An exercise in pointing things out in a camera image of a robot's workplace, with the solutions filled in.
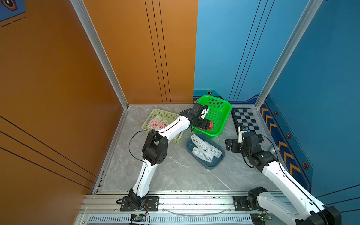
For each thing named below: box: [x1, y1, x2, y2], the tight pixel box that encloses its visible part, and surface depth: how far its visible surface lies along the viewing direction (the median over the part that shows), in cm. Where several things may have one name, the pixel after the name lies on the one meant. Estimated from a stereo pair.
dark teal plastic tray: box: [185, 133, 225, 170], surface depth 91 cm
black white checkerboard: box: [230, 107, 262, 137], surface depth 110 cm
